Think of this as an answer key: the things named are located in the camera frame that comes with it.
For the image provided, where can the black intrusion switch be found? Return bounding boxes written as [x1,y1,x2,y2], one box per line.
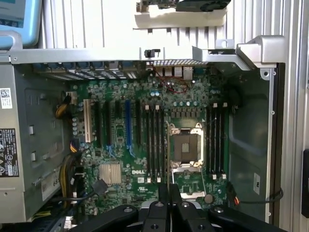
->
[143,49,161,59]

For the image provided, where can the black looped power cable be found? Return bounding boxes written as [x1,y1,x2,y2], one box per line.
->
[226,86,243,114]

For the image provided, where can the teal plastic box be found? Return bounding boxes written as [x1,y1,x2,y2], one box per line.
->
[0,0,42,47]

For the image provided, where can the green Dell motherboard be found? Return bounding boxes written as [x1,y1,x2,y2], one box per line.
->
[70,65,232,218]

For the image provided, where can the black wire red-tipped plug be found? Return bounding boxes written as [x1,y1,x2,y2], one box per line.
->
[226,182,284,206]

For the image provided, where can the blue expansion slot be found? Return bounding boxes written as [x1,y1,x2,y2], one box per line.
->
[125,99,133,148]

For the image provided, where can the grey metal PC case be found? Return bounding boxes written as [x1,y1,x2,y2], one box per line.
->
[0,35,287,232]

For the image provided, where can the yellow black wire bundle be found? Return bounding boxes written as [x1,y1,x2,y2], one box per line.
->
[59,153,84,211]

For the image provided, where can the long black expansion slot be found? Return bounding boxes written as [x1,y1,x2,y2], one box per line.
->
[135,99,142,145]
[95,100,102,148]
[104,100,112,146]

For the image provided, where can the silver finned chipset heatsink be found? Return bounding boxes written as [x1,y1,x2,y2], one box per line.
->
[98,163,122,186]

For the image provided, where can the RAM slot white latches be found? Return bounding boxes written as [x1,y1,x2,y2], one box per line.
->
[211,102,218,180]
[145,103,152,183]
[155,103,162,183]
[222,102,229,180]

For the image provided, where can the RAM slot black latches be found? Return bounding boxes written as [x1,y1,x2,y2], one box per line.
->
[206,108,212,174]
[217,108,223,174]
[151,108,157,178]
[161,108,168,178]

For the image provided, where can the grey power supply unit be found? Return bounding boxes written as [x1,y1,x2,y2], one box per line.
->
[0,64,68,223]

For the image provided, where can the metal socket cover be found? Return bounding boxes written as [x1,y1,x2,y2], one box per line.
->
[170,166,209,197]

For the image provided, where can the white power connector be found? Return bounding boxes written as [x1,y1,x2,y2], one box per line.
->
[65,91,78,105]

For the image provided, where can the white expansion slot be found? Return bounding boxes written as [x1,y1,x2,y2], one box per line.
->
[83,98,93,143]

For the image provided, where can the red black twisted wire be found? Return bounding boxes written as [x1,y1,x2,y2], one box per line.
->
[146,61,189,94]

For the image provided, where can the CPU socket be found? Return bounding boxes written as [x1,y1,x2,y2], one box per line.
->
[169,122,206,170]

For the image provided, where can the yellow black connector wires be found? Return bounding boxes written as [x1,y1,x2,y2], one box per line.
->
[55,96,73,119]

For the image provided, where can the black flat panel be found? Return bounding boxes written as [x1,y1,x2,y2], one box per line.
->
[301,149,309,216]

